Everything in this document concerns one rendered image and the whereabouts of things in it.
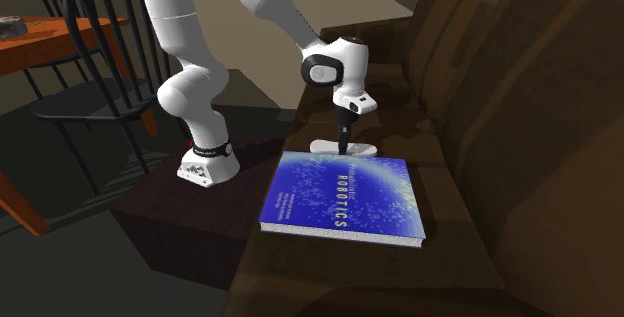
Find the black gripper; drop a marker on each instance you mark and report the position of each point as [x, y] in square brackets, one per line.
[344, 125]

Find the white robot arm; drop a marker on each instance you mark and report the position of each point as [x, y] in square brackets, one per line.
[187, 38]

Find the white flat remote control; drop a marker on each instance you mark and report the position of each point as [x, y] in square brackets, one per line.
[363, 149]

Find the blue book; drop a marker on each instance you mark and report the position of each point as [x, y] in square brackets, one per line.
[341, 199]

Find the brown sofa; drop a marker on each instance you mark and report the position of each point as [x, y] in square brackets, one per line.
[487, 135]

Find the dark robot stand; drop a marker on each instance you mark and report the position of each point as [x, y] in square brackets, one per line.
[195, 223]

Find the black wooden chair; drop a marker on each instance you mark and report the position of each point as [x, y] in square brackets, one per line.
[105, 77]

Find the orange wooden table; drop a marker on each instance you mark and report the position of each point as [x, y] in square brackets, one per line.
[34, 45]

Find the grey box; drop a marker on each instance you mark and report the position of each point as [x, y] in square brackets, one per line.
[10, 27]

